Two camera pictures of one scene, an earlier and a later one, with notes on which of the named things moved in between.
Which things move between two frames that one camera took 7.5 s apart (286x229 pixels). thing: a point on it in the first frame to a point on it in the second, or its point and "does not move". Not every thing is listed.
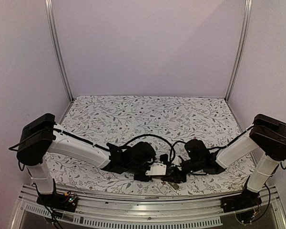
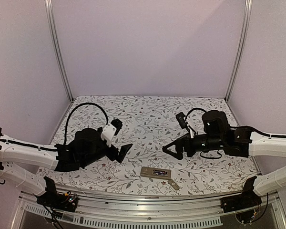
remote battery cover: [174, 185] does not move
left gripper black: [150, 180] to [113, 155]
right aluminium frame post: [248, 6] does not move
